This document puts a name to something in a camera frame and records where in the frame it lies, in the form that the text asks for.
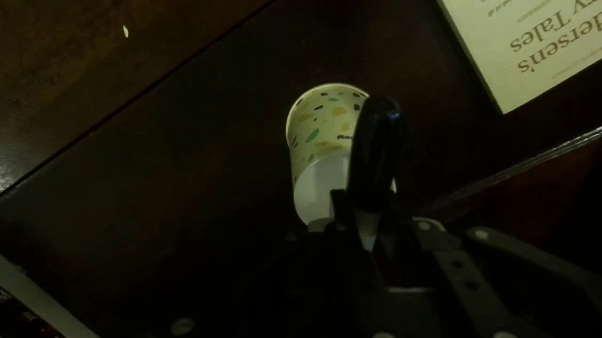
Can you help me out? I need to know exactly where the dark wooden secretary desk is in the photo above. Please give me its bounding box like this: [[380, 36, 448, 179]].
[[0, 0, 602, 338]]

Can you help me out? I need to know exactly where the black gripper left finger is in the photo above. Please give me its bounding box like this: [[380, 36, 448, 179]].
[[327, 186, 361, 244]]

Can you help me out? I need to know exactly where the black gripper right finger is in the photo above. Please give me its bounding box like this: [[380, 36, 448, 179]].
[[382, 188, 418, 248]]

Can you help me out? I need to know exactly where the white paper cup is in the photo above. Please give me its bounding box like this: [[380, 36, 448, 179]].
[[284, 81, 401, 231]]

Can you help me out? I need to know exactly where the white paperback book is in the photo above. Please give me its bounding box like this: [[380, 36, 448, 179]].
[[435, 0, 602, 117]]

